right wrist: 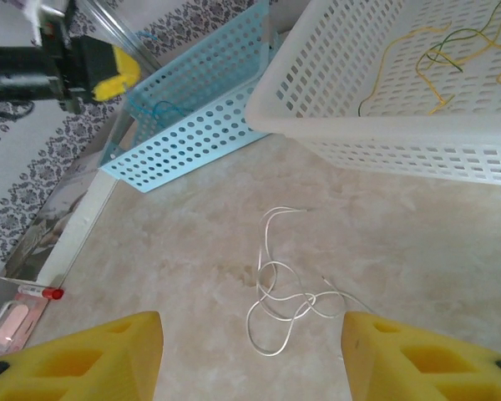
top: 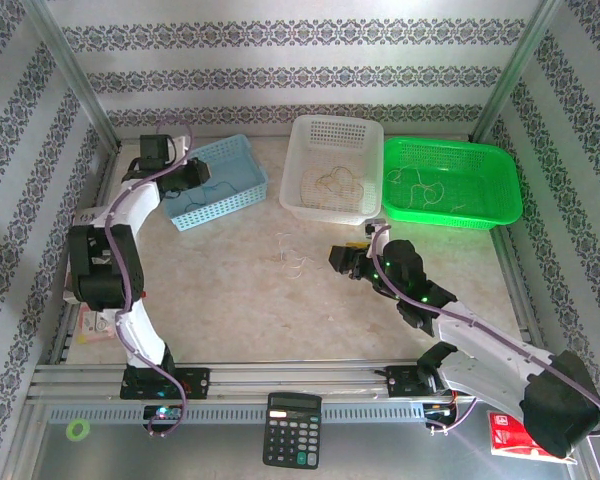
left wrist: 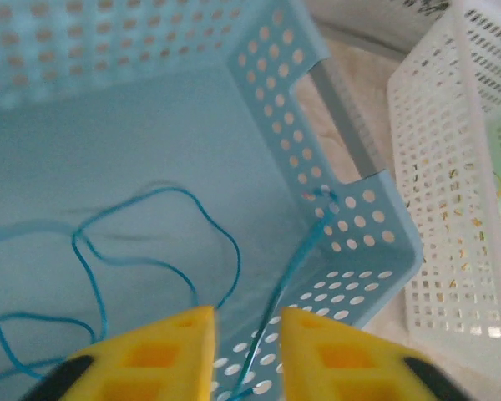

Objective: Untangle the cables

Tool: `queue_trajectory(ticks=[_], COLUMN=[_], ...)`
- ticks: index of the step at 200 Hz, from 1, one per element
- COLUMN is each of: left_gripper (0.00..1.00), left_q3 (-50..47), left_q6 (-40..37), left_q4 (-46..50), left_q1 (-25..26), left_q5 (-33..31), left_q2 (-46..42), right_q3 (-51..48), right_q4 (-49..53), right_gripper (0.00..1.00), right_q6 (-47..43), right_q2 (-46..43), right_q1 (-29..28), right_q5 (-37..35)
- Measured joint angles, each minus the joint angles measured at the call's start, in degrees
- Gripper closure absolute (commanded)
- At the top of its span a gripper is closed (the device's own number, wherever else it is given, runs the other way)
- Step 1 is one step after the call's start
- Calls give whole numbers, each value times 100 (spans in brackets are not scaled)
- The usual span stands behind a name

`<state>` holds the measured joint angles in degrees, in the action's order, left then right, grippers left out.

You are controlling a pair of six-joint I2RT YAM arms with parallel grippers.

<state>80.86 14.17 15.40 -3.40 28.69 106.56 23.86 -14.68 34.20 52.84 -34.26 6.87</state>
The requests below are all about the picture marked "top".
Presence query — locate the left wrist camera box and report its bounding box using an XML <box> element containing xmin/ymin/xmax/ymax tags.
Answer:
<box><xmin>171</xmin><ymin>134</ymin><xmax>192</xmax><ymax>167</ymax></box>

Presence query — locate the green plastic basket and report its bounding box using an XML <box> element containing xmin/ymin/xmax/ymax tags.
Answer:
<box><xmin>381</xmin><ymin>137</ymin><xmax>524</xmax><ymax>231</ymax></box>

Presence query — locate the grey slotted cable duct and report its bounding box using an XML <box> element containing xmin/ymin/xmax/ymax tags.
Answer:
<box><xmin>47</xmin><ymin>405</ymin><xmax>429</xmax><ymax>426</ymax></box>

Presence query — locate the small circuit board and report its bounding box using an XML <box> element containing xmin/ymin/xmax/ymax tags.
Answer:
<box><xmin>143</xmin><ymin>403</ymin><xmax>185</xmax><ymax>422</ymax></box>
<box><xmin>423</xmin><ymin>401</ymin><xmax>457</xmax><ymax>420</ymax></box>

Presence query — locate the aluminium frame post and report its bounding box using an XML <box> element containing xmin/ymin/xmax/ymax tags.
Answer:
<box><xmin>472</xmin><ymin>0</ymin><xmax>570</xmax><ymax>145</ymax></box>
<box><xmin>22</xmin><ymin>0</ymin><xmax>122</xmax><ymax>150</ymax></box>

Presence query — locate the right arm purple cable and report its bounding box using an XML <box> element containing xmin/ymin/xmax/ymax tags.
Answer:
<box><xmin>368</xmin><ymin>224</ymin><xmax>600</xmax><ymax>441</ymax></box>

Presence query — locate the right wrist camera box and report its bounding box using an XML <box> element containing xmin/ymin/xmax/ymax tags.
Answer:
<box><xmin>363</xmin><ymin>218</ymin><xmax>392</xmax><ymax>241</ymax></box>

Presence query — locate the aluminium mounting rail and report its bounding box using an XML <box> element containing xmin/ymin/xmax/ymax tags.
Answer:
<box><xmin>28</xmin><ymin>362</ymin><xmax>567</xmax><ymax>402</ymax></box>

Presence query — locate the yellow green thin wire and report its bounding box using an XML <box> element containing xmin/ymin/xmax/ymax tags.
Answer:
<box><xmin>385</xmin><ymin>167</ymin><xmax>446</xmax><ymax>205</ymax></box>
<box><xmin>407</xmin><ymin>182</ymin><xmax>469</xmax><ymax>211</ymax></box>

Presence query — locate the light blue plastic basket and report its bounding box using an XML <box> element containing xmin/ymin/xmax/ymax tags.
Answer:
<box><xmin>165</xmin><ymin>133</ymin><xmax>270</xmax><ymax>233</ymax></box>

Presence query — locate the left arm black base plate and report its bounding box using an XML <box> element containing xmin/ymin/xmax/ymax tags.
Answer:
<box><xmin>119</xmin><ymin>367</ymin><xmax>212</xmax><ymax>401</ymax></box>

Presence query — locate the aluminium side rail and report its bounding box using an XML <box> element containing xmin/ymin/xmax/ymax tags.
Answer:
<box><xmin>47</xmin><ymin>147</ymin><xmax>124</xmax><ymax>366</ymax></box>
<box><xmin>487</xmin><ymin>227</ymin><xmax>551</xmax><ymax>361</ymax></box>

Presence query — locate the pink card packet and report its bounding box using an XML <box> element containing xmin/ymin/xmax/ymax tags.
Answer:
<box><xmin>77</xmin><ymin>305</ymin><xmax>117</xmax><ymax>345</ymax></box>

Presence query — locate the paperback book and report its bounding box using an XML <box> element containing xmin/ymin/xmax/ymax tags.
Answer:
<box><xmin>62</xmin><ymin>206</ymin><xmax>106</xmax><ymax>305</ymax></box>

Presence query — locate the white plastic basket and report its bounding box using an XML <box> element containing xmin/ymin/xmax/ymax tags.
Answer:
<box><xmin>278</xmin><ymin>114</ymin><xmax>385</xmax><ymax>229</ymax></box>

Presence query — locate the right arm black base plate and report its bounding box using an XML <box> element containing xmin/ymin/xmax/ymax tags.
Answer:
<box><xmin>385</xmin><ymin>364</ymin><xmax>477</xmax><ymax>400</ymax></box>

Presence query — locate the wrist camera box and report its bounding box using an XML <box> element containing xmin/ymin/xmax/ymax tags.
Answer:
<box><xmin>363</xmin><ymin>218</ymin><xmax>392</xmax><ymax>241</ymax></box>
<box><xmin>171</xmin><ymin>134</ymin><xmax>192</xmax><ymax>167</ymax></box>

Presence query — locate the red foil packet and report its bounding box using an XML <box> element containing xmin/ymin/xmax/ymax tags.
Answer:
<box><xmin>487</xmin><ymin>410</ymin><xmax>579</xmax><ymax>465</ymax></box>

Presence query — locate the black desk calculator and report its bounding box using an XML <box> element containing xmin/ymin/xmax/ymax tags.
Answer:
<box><xmin>262</xmin><ymin>391</ymin><xmax>323</xmax><ymax>470</ymax></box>

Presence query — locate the green tape roll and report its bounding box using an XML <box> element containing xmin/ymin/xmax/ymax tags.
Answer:
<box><xmin>65</xmin><ymin>418</ymin><xmax>91</xmax><ymax>443</ymax></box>

